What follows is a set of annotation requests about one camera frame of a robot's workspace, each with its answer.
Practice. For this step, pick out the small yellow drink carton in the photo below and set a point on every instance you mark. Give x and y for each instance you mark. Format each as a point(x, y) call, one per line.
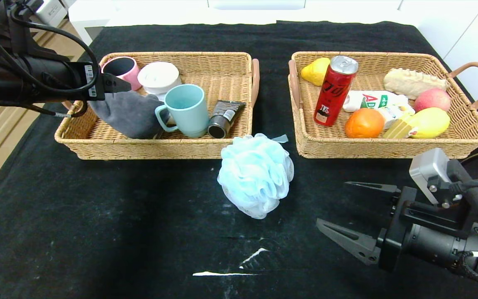
point(398, 128)

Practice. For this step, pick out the white AD drink bottle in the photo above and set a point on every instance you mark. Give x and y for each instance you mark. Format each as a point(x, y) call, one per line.
point(371, 100)

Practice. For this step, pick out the grey cloth towel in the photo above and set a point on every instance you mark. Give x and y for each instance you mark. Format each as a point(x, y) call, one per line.
point(131, 114)

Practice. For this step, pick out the teal mug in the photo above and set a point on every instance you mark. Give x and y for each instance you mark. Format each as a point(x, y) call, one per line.
point(188, 115)

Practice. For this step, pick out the woven wicker basket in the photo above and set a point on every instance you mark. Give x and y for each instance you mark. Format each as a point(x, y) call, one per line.
point(222, 82)
point(367, 74)

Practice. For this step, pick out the white round ceramic jar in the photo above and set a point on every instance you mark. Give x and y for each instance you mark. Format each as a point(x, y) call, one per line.
point(159, 75)

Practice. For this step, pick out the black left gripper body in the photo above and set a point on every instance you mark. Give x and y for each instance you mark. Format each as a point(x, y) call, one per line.
point(92, 81)

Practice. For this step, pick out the black cosmetic tube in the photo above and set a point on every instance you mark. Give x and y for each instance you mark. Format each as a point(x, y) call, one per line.
point(226, 113)

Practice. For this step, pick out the light blue bath loofah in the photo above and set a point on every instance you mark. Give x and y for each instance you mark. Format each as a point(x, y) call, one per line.
point(255, 174)

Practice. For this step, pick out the white side bench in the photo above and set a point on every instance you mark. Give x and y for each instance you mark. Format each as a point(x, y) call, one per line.
point(93, 16)

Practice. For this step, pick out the red peach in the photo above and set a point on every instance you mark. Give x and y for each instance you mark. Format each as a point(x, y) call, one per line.
point(432, 100)

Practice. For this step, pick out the yellow lemon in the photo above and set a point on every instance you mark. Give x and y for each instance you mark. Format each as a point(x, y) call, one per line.
point(432, 122)

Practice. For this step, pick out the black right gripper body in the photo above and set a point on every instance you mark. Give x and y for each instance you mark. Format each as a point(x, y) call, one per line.
point(396, 228)

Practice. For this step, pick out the orange fruit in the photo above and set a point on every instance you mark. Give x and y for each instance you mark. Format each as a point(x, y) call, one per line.
point(363, 123)

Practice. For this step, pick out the striped bread loaf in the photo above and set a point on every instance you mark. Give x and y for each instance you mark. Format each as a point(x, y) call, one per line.
point(413, 83)

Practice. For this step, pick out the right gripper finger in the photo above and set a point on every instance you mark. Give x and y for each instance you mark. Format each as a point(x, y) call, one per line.
point(355, 243)
point(378, 187)

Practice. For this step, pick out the yellow pear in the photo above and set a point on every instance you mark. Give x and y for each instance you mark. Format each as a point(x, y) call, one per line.
point(314, 72)

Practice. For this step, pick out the red soda can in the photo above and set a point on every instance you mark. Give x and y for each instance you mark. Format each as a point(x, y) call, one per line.
point(332, 95)

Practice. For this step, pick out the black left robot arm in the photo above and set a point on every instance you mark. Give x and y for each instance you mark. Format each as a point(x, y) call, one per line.
point(23, 79)

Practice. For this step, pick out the white yellow snack carton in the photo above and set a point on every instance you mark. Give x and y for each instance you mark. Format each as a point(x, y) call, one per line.
point(392, 113)

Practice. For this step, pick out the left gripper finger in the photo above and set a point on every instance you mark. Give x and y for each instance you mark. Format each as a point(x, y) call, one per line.
point(118, 84)

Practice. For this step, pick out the black tablecloth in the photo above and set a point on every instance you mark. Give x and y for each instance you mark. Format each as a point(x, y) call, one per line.
point(239, 37)

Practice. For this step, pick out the pink plastic cup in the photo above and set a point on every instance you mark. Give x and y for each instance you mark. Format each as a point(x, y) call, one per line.
point(129, 70)

